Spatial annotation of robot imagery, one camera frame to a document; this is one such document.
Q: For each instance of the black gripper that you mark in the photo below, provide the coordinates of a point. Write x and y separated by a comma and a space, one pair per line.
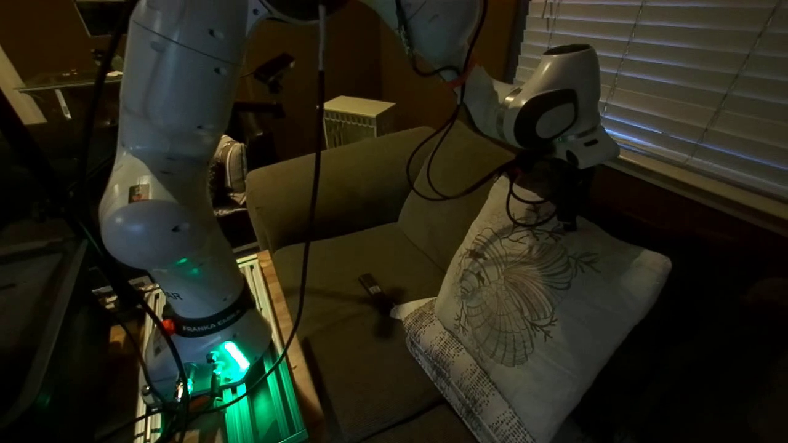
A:
547, 177

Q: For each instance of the white pillow with coral print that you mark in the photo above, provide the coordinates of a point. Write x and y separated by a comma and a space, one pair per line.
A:
557, 302

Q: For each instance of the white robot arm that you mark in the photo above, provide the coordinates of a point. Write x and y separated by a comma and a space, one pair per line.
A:
176, 162

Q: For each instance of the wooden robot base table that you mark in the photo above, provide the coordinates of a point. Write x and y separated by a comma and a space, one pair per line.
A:
280, 383

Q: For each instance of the black and white speckled pillow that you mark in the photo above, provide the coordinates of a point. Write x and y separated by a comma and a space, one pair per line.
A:
456, 370

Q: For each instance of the white window blinds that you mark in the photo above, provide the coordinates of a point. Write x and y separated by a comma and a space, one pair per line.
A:
691, 75

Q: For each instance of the black remote control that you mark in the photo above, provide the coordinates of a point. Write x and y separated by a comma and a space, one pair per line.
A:
370, 284

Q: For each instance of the olive green sofa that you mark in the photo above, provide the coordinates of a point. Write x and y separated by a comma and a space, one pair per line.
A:
352, 237

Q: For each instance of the white box appliance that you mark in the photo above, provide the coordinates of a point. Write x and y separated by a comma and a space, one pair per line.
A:
355, 119

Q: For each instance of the striped white cushion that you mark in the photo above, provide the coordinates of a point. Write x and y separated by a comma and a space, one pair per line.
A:
235, 168

